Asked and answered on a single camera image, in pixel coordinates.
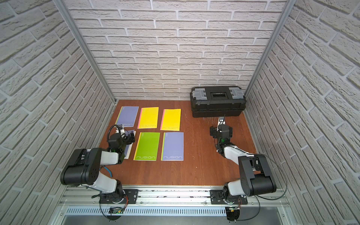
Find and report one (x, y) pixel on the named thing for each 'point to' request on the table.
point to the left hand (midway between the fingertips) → (126, 130)
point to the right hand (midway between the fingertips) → (222, 126)
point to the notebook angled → (146, 146)
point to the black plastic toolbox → (217, 101)
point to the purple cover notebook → (127, 116)
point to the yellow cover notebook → (148, 117)
